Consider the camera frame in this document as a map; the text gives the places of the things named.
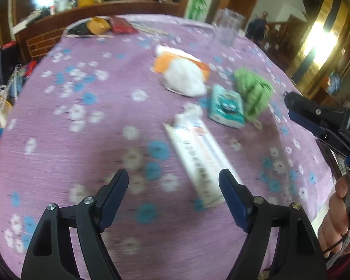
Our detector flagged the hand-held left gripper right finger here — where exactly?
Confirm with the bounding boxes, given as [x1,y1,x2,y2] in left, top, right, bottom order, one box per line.
[218,168,329,280]

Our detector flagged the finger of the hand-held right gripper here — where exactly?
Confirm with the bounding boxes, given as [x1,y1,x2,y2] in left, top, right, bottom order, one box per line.
[315,128,350,167]
[284,91,343,135]

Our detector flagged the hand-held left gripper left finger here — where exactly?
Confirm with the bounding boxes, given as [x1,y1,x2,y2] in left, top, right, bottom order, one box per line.
[21,168,130,280]

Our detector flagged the long white medicine box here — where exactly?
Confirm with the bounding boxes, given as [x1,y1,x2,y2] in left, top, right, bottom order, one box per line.
[163,122,243,209]

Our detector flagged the green towel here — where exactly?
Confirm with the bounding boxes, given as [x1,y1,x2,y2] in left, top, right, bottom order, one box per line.
[233,67,275,123]

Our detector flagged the white plastic bag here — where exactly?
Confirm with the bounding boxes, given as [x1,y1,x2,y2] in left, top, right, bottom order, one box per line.
[163,58,207,97]

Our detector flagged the orange and white box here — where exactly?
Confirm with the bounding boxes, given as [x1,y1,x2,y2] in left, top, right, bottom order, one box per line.
[152,49,211,81]

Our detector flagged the person's right hand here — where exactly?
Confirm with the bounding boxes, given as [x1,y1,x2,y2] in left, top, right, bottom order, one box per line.
[318,175,350,259]

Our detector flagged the teal tissue packet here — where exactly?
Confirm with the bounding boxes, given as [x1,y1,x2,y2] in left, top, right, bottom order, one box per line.
[208,84,246,129]

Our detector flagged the wooden stair railing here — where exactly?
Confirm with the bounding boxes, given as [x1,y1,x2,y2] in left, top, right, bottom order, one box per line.
[265,14,304,65]

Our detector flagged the crumpled white wrapper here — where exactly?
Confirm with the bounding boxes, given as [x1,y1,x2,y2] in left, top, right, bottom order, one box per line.
[174,103,204,126]

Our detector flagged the person in dark clothes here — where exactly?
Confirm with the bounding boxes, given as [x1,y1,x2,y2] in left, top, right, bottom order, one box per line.
[246,11,269,41]

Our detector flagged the purple floral tablecloth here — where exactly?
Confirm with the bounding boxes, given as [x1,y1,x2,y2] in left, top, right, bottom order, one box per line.
[0,14,336,280]

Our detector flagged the gold framed panel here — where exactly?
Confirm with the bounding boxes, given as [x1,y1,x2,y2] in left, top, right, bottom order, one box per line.
[292,0,350,94]

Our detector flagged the clear drinking glass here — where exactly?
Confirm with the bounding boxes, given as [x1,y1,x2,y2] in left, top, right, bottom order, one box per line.
[212,8,248,46]

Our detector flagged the yellow bag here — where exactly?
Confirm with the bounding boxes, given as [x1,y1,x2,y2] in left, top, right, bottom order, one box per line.
[0,101,14,129]

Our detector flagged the colourful printed bag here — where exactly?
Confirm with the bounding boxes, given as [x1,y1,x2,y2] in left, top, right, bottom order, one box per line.
[17,61,37,79]

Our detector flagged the black plastic bag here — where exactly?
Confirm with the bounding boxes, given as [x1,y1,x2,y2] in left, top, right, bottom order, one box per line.
[66,23,91,35]

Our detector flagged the yellow tape roll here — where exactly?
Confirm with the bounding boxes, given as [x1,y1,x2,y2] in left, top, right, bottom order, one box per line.
[87,17,112,35]

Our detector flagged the flat red packet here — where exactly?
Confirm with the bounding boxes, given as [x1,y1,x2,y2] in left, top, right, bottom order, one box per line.
[112,17,138,35]

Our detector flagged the white sachet strip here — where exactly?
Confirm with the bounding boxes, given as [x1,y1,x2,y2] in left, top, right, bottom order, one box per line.
[136,23,168,35]

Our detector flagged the black shopping bag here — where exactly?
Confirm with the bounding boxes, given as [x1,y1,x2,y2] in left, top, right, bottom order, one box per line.
[0,45,18,85]

